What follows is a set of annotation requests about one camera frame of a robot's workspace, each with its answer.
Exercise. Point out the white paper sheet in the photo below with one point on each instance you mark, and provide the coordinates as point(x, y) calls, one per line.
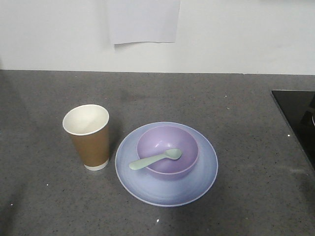
point(132, 21)

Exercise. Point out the light blue round plate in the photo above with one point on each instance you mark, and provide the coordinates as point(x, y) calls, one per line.
point(162, 191)

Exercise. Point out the black glass cooktop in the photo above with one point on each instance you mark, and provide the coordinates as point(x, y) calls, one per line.
point(298, 108)

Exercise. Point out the lavender plastic bowl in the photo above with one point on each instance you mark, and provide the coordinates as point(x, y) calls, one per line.
point(159, 139)

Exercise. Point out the pale green plastic spoon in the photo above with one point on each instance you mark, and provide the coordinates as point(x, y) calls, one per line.
point(172, 154)

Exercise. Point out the brown paper cup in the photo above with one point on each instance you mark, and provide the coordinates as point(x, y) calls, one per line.
point(87, 126)

